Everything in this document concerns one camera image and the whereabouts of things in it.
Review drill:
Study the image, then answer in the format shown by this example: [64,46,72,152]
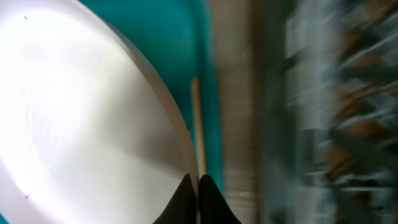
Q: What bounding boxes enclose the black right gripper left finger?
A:
[154,174,197,224]

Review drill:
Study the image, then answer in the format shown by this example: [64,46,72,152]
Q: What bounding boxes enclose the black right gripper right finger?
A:
[199,174,241,224]

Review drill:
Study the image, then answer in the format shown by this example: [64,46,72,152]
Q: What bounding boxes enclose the large pink plate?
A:
[0,0,200,224]

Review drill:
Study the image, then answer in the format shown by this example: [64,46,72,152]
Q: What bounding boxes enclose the wooden chopstick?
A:
[191,78,207,177]

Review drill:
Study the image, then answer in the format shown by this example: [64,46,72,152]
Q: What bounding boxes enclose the grey dishwasher rack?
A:
[251,0,397,224]

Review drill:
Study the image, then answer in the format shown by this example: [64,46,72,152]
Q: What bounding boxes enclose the teal plastic tray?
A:
[0,0,224,224]

